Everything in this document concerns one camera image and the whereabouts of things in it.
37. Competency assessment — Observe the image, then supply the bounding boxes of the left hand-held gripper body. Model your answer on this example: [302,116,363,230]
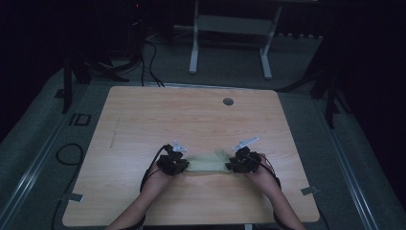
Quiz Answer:
[156,139,191,176]

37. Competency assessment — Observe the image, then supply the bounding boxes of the white desk frame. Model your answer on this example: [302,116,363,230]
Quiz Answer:
[189,0,283,81]

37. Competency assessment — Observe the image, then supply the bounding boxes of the looped black floor cable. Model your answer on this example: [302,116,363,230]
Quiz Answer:
[55,142,85,167]

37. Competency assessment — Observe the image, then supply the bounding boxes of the person's right hand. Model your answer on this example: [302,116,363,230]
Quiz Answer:
[247,154,281,195]

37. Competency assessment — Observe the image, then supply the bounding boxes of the black floor tape marking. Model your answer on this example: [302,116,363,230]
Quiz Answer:
[67,112,93,127]

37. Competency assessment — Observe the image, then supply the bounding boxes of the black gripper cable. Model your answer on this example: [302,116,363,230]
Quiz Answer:
[139,144,169,194]
[255,154,282,190]

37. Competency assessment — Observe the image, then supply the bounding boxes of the black metal stand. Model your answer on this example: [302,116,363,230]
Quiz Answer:
[277,61,352,129]
[54,52,131,115]

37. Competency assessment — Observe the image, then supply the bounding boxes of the metal floor rail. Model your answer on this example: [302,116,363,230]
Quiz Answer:
[314,97,382,230]
[0,85,94,230]

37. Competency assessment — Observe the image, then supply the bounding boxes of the black floor cables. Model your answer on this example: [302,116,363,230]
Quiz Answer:
[139,37,166,88]

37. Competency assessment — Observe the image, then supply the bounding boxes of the pale yellow cloth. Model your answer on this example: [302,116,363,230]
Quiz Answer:
[185,149,236,174]

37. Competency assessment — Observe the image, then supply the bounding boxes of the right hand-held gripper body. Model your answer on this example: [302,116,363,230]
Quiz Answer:
[232,137,262,174]

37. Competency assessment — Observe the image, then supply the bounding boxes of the person's left hand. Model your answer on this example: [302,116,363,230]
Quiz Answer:
[143,163,175,195]

